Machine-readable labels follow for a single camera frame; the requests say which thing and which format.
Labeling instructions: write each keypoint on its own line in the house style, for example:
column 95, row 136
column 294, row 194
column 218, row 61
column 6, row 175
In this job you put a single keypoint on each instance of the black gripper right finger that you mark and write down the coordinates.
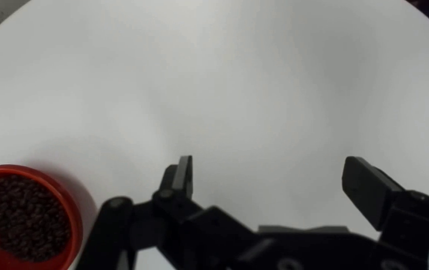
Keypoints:
column 395, row 215

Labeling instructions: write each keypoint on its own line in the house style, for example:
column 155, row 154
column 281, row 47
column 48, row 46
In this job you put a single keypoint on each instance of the dark brown grains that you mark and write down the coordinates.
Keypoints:
column 27, row 218

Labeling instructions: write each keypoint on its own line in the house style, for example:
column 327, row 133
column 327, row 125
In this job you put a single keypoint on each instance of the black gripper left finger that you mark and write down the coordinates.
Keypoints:
column 179, row 211

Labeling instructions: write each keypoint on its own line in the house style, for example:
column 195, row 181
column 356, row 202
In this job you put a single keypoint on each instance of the red bowl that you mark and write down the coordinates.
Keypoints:
column 77, row 230

